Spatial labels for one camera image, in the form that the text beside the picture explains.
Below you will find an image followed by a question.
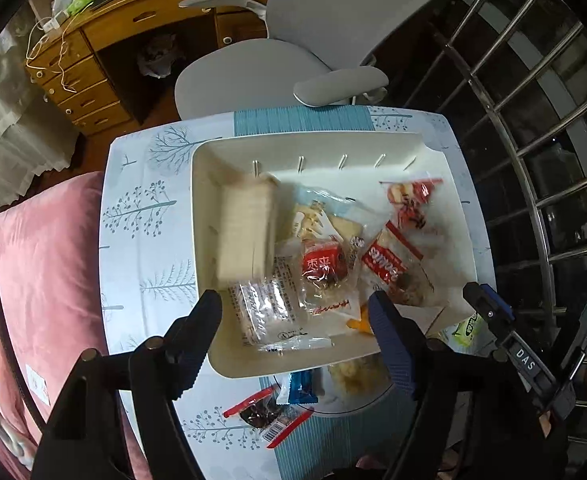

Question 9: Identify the brown bread packet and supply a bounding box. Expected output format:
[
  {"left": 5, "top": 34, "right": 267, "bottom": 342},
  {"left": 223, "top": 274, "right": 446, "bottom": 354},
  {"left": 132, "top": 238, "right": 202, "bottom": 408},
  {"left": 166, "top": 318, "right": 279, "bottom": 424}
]
[{"left": 216, "top": 175, "right": 280, "bottom": 283}]

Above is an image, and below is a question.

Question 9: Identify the pink cushion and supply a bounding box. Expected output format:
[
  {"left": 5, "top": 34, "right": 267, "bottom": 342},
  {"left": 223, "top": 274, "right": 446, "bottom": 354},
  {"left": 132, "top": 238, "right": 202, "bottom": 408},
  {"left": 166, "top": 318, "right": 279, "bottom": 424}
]
[{"left": 0, "top": 170, "right": 139, "bottom": 480}]

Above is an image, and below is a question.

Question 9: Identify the blue candy packet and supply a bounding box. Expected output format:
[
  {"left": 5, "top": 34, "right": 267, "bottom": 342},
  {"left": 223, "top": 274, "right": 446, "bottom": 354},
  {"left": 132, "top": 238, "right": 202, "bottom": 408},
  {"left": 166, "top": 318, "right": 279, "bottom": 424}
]
[{"left": 276, "top": 370, "right": 319, "bottom": 406}]

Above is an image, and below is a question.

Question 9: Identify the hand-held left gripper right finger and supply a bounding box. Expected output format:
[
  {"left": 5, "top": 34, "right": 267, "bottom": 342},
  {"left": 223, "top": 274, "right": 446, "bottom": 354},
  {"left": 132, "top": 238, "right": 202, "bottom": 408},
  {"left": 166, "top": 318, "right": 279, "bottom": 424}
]
[{"left": 368, "top": 291, "right": 549, "bottom": 480}]

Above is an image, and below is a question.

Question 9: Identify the orange and white bar packet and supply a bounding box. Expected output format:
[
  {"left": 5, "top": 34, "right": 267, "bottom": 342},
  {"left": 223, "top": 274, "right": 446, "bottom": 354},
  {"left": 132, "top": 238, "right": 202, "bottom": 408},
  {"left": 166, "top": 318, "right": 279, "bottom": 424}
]
[{"left": 346, "top": 305, "right": 374, "bottom": 336}]

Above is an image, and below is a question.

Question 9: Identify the red and white snack packet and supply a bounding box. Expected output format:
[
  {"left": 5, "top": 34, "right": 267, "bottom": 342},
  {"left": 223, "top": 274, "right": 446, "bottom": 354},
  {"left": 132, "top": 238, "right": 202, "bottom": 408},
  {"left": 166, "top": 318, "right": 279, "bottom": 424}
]
[{"left": 378, "top": 177, "right": 444, "bottom": 233}]

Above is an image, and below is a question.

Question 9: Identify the crumpled plastic bag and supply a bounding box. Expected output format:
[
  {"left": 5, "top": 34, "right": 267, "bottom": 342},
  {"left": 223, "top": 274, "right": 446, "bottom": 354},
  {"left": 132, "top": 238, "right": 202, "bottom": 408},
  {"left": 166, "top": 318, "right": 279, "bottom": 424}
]
[{"left": 136, "top": 35, "right": 177, "bottom": 78}]

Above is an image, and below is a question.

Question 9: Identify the wooden desk with drawers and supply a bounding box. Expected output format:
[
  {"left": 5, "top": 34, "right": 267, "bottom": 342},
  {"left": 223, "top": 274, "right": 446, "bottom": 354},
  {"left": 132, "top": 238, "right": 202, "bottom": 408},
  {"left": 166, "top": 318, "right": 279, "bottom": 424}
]
[{"left": 26, "top": 0, "right": 284, "bottom": 136}]

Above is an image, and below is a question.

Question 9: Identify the white plastic bin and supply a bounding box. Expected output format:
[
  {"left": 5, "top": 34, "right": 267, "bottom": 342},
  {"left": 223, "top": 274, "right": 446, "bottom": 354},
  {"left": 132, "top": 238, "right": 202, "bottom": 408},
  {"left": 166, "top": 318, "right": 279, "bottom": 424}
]
[{"left": 191, "top": 132, "right": 479, "bottom": 378}]

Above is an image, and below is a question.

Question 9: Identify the green snack packet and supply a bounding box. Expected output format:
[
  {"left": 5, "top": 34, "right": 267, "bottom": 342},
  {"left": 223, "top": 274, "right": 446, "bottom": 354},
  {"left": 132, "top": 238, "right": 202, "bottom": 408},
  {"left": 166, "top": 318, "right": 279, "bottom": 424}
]
[{"left": 441, "top": 310, "right": 489, "bottom": 353}]

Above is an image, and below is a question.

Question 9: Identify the grey office chair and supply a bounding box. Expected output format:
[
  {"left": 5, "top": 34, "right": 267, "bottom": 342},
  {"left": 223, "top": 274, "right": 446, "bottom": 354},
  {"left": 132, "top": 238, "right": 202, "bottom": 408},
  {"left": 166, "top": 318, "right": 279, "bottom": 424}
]
[{"left": 174, "top": 0, "right": 448, "bottom": 121}]

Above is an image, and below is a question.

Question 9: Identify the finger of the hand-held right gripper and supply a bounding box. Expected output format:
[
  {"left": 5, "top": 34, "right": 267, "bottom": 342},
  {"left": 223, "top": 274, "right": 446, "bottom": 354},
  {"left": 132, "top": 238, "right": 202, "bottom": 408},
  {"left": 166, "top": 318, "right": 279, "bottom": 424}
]
[{"left": 462, "top": 282, "right": 539, "bottom": 376}]

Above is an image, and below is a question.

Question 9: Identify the red ended dark snack packet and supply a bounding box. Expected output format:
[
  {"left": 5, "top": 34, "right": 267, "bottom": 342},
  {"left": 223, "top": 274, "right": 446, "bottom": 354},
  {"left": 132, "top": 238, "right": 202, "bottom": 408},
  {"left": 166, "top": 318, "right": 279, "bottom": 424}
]
[{"left": 222, "top": 387, "right": 314, "bottom": 448}]

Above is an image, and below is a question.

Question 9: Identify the clear rice cracker packet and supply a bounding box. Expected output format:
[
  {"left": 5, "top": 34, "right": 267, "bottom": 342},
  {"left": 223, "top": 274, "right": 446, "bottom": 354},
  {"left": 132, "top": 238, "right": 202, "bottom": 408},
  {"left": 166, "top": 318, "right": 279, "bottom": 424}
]
[{"left": 326, "top": 352, "right": 394, "bottom": 401}]

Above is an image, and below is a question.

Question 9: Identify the pale toast bread packet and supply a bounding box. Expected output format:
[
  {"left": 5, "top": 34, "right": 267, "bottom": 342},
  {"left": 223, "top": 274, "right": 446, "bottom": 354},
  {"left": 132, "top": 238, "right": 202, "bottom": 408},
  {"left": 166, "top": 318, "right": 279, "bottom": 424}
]
[{"left": 228, "top": 255, "right": 334, "bottom": 351}]

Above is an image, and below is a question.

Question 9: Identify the red label cookie packet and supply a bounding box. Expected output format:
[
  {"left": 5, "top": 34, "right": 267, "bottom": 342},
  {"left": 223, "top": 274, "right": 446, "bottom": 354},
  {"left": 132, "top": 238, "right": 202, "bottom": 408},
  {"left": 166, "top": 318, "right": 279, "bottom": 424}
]
[{"left": 361, "top": 222, "right": 437, "bottom": 306}]

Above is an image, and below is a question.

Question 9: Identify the white cable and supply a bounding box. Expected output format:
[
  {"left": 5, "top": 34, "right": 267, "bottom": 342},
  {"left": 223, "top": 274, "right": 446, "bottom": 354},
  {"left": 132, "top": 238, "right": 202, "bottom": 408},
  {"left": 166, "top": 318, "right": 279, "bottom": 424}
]
[{"left": 24, "top": 12, "right": 82, "bottom": 93}]

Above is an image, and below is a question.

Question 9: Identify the metal window grille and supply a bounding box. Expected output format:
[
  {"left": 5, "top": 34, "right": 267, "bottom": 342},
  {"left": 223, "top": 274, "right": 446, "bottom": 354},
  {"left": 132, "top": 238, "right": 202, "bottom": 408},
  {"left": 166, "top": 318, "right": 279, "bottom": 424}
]
[{"left": 423, "top": 0, "right": 587, "bottom": 461}]

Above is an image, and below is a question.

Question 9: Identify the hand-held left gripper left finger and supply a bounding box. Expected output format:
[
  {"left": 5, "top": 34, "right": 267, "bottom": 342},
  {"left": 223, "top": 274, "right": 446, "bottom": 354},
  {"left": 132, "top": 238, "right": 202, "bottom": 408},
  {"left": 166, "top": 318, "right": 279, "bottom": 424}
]
[{"left": 31, "top": 290, "right": 223, "bottom": 480}]

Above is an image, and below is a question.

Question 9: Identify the red label nut snack packet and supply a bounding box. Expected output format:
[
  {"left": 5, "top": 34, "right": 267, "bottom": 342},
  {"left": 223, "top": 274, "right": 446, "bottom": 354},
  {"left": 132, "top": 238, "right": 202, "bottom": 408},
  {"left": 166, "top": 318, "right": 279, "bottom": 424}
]
[{"left": 298, "top": 237, "right": 361, "bottom": 316}]

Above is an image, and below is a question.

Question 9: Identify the white lace cover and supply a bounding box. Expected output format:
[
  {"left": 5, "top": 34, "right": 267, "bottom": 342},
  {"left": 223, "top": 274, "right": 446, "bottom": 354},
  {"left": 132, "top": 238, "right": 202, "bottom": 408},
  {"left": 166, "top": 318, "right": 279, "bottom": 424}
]
[{"left": 0, "top": 25, "right": 82, "bottom": 221}]

